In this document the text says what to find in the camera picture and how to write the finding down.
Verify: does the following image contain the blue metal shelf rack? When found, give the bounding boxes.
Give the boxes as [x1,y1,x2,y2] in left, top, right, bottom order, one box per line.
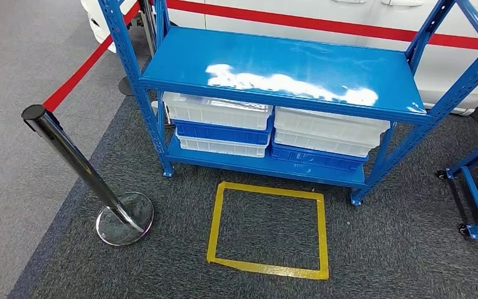
[96,0,478,207]

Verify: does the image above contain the white plastic bin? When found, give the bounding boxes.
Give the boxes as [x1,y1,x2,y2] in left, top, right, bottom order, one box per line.
[176,133,269,158]
[162,91,274,131]
[274,106,391,147]
[274,128,375,158]

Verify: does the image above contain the yellow floor tape square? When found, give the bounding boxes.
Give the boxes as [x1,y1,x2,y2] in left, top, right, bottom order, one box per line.
[205,181,330,282]

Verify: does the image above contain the chrome stanchion base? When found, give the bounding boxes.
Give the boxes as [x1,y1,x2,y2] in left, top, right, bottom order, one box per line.
[151,100,177,129]

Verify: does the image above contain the red barrier belt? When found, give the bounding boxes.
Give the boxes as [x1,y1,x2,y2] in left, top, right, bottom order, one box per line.
[165,0,478,51]
[42,2,142,113]

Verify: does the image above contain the white car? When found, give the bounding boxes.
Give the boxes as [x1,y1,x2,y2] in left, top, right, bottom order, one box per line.
[80,0,478,116]

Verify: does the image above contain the chrome barrier stanchion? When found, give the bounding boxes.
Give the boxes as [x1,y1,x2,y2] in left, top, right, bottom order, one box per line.
[21,104,155,247]

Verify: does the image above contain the blue wheeled metal rack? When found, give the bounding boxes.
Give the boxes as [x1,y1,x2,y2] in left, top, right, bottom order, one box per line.
[436,131,478,241]

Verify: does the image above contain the black barrier post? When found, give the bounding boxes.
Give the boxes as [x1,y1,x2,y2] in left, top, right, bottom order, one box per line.
[117,0,159,98]

